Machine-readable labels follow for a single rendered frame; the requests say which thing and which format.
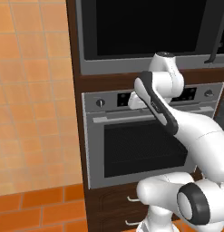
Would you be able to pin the dark brown drawer front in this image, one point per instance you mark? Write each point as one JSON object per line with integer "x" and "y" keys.
{"x": 116, "y": 225}
{"x": 116, "y": 201}

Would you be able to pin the oven door with dark window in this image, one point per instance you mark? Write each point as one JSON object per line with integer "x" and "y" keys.
{"x": 137, "y": 151}

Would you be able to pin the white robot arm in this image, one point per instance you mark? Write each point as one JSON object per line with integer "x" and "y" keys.
{"x": 204, "y": 142}

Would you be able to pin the black and grey microwave oven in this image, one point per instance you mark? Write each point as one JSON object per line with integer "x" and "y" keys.
{"x": 146, "y": 27}

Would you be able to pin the stainless steel oven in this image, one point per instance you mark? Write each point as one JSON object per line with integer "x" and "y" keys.
{"x": 95, "y": 145}

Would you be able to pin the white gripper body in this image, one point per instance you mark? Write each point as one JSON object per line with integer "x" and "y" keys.
{"x": 137, "y": 102}

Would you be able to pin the dark brown wooden cabinet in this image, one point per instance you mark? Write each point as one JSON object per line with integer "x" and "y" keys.
{"x": 78, "y": 81}

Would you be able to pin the round grey oven knob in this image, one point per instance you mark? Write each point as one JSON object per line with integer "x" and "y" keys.
{"x": 100, "y": 103}
{"x": 209, "y": 93}

